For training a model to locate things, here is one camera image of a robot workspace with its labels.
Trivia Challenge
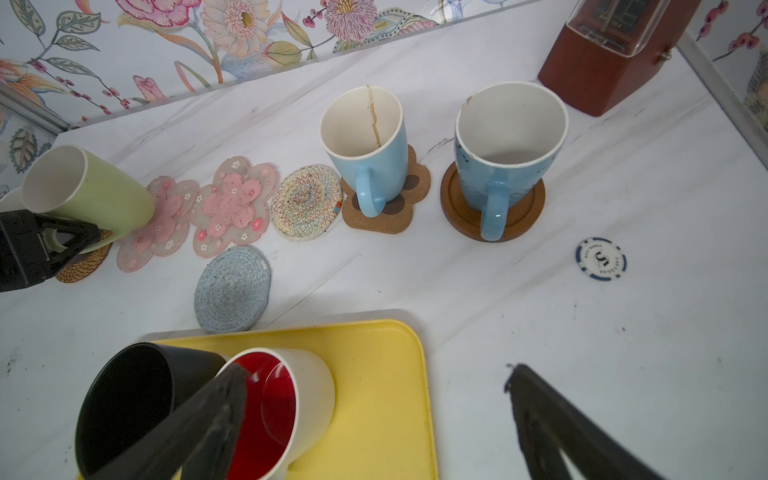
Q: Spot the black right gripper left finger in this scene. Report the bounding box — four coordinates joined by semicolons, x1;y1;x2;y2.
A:
88;364;250;479

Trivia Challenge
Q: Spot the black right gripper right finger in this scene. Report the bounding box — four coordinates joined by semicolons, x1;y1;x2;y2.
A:
504;364;660;479

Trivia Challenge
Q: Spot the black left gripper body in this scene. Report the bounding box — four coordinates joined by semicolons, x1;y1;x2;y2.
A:
1;210;60;292

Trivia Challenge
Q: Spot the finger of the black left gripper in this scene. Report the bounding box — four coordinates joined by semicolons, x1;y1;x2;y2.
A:
35;214;101;270

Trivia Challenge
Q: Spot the round rattan woven coaster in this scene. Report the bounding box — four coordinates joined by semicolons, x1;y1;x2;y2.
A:
55;243;112;284

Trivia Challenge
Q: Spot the green mug white inside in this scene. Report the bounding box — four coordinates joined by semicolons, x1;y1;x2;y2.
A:
21;145;155;253

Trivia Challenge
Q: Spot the pink flower coaster front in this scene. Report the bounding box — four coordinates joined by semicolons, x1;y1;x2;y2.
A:
117;176;200;273

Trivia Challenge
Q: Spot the pink flower coaster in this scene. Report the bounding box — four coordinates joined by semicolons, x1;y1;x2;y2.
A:
117;176;200;273
188;156;279;258

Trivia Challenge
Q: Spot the multicolour woven round coaster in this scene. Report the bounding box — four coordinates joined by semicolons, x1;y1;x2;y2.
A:
270;164;344;241

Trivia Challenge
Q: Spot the brown paw print coaster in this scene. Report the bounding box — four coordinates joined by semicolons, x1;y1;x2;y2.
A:
341;145;431;235

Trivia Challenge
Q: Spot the blue mug row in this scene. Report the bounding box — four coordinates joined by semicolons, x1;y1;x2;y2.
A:
454;81;569;242

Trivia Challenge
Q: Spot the blue handle mug front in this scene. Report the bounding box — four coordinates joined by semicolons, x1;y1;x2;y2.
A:
320;85;408;218

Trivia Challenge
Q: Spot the purple handle mug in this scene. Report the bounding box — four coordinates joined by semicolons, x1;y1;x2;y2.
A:
0;187;26;213

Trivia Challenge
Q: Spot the grey blue woven coaster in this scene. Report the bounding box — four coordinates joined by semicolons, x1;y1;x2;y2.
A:
194;246;271;334

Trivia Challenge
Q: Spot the round brown wooden coaster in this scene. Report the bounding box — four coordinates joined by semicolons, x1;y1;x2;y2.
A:
440;164;546;243

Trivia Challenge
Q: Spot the black mug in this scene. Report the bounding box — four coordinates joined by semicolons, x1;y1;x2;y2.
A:
75;342;226;477

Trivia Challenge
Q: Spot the red inside white mug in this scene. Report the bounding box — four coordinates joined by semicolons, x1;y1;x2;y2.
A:
224;347;336;479

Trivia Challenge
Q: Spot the yellow tray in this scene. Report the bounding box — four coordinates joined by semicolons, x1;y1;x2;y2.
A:
151;319;438;479

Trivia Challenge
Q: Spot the blue white poker chip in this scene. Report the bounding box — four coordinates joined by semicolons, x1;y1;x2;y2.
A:
575;237;627;282

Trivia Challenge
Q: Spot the brown wooden metronome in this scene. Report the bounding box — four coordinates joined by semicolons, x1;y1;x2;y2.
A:
538;0;700;117

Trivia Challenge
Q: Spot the aluminium corner post left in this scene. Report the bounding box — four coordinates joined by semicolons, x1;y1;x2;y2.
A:
1;84;70;135

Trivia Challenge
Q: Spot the aluminium corner post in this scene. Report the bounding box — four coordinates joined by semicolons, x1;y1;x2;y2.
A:
1;84;70;135
677;32;767;167

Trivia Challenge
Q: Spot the aluminium corner post right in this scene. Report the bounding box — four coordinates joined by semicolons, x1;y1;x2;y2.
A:
677;32;767;167

